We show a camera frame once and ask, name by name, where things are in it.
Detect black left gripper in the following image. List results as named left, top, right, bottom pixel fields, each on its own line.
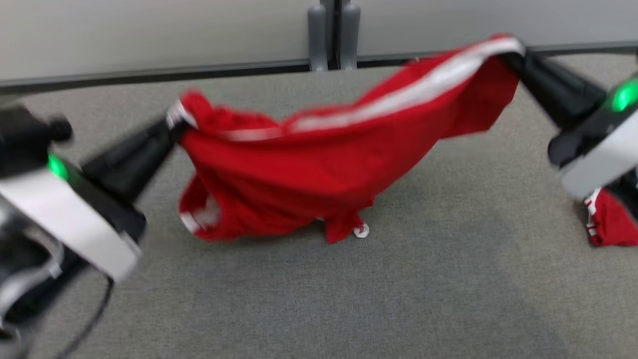
left=45, top=119, right=188, bottom=246

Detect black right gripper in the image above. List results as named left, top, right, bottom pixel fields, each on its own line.
left=504, top=49, right=638, bottom=168

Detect red white basketball jersey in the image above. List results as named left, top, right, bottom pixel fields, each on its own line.
left=584, top=187, right=638, bottom=248

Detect red shorts with white stripe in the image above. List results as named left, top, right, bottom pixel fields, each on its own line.
left=166, top=33, right=527, bottom=245

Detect grey fabric upholstered platform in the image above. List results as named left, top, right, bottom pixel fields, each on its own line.
left=0, top=54, right=638, bottom=359

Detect grey partition base rail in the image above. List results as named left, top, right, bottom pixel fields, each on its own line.
left=356, top=42, right=638, bottom=68
left=0, top=59, right=312, bottom=95

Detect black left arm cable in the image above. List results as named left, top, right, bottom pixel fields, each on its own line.
left=52, top=277, right=116, bottom=359

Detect grey rounded post foot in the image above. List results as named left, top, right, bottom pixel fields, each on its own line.
left=308, top=2, right=328, bottom=71
left=339, top=1, right=361, bottom=70

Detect grey vertical partition post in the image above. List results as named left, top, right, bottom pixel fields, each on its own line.
left=319, top=0, right=349, bottom=70

